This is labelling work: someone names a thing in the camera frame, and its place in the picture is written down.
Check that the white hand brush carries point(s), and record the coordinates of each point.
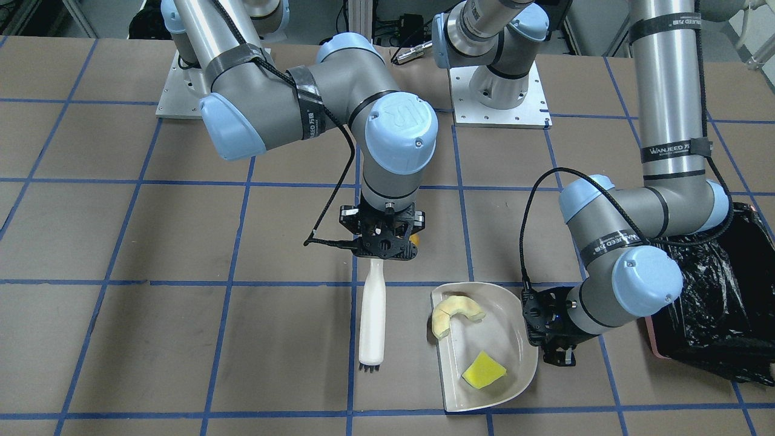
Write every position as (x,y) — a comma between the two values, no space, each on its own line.
(373,318)

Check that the pale curved bread piece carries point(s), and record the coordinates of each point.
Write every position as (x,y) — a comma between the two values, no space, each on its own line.
(448,308)

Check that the yellow sponge piece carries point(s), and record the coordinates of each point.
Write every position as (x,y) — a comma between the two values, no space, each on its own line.
(483,371)

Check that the black lined trash bin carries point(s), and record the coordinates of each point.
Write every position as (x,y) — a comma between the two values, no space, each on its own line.
(723,321)

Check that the beige plastic dustpan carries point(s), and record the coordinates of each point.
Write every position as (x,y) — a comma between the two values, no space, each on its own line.
(501,334)

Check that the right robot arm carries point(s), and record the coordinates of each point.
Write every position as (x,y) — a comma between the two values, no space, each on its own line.
(250,107)

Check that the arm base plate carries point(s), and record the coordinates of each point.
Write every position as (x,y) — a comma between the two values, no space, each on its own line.
(185,86)
(482,99)

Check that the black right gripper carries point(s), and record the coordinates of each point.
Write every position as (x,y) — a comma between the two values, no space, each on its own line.
(347,218)

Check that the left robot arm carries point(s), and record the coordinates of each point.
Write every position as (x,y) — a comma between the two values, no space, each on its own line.
(619,233)

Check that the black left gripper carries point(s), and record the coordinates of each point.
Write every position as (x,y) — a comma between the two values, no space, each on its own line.
(560,315)

